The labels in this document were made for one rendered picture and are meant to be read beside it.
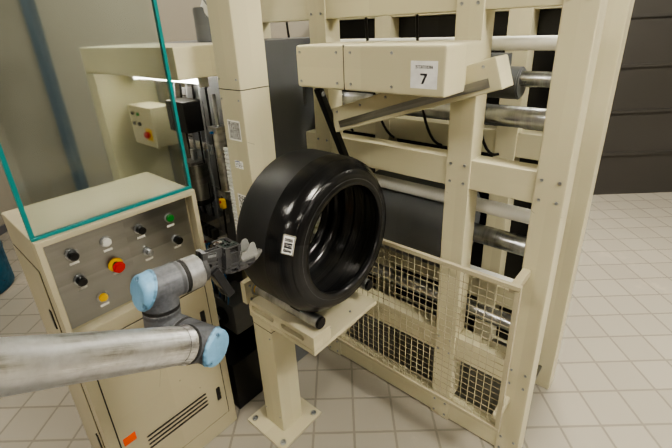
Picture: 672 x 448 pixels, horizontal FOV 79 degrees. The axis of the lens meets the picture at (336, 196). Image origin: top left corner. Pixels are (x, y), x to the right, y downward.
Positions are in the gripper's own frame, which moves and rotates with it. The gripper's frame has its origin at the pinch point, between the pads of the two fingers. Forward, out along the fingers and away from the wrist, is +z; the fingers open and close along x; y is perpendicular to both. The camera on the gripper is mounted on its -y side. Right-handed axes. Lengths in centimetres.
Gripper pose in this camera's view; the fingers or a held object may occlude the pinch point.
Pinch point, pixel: (258, 253)
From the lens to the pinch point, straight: 129.3
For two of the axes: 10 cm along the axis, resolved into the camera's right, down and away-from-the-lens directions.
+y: 0.3, -9.5, -3.1
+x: -7.6, -2.2, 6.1
